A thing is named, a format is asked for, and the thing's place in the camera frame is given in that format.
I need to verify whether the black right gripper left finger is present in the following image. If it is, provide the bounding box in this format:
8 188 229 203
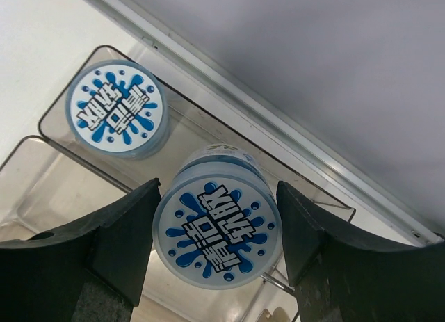
1 179 161 321

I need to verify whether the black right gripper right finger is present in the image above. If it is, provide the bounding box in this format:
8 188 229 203
276 181 444 321

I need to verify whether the blue slime jar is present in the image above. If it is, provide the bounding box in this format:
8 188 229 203
153 143 282 290
65 59 170 159

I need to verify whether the clear middle organizer bin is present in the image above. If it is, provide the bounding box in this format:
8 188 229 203
1 136 298 321

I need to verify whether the clear organizer bin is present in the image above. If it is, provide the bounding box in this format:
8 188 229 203
37 45 357 225
1 136 298 321

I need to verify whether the clear right organizer bin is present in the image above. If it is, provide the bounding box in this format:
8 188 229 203
37 45 357 225

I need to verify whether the aluminium table edge rail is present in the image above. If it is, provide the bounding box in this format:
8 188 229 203
84 0 444 245

